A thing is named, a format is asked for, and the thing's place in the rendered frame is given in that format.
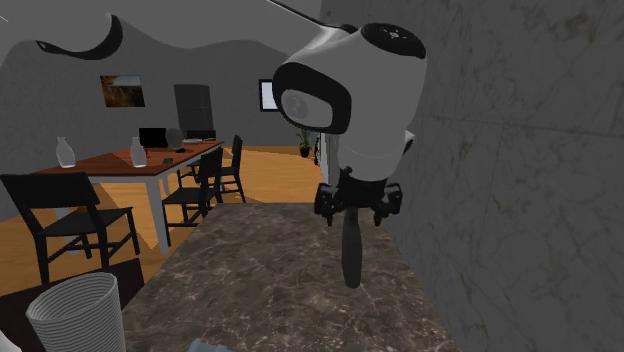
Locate dark grey long tool handle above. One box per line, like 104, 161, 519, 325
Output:
340, 206, 363, 290

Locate white ribbed waste bin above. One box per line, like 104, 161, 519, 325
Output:
25, 271, 127, 352

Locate pale blue object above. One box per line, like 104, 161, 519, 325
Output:
186, 337, 231, 352

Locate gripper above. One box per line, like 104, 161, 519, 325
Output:
313, 167, 404, 228

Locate black dining chair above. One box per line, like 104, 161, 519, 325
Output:
0, 171, 142, 287
213, 134, 247, 204
161, 147, 225, 248

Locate brown dining table white legs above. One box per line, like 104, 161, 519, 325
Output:
31, 126, 226, 256

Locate white rounded object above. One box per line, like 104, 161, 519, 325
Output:
0, 329, 24, 352

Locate green potted plant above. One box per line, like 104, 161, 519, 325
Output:
295, 127, 314, 159

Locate brown wall picture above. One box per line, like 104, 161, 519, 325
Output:
99, 74, 146, 109

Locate black framed window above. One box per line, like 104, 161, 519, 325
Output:
258, 78, 281, 113

